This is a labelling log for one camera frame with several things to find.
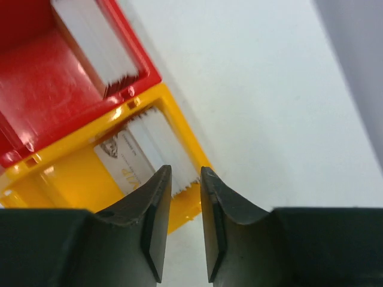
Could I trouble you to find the red plastic bin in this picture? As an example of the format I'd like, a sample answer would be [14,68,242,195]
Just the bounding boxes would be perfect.
[1,1,161,169]

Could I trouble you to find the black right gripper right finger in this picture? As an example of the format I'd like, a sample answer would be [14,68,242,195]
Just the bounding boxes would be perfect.
[200,167,382,286]

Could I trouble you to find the yellow plastic bin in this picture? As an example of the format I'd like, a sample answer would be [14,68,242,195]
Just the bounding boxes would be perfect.
[0,82,213,236]

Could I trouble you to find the white VIP card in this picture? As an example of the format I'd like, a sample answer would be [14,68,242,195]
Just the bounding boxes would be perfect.
[93,126,160,195]

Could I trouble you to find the cards in yellow bin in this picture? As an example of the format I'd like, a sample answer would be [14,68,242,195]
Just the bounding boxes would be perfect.
[127,107,199,197]

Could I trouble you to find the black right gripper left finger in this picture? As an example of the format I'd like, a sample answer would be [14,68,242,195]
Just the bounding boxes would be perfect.
[1,165,172,286]

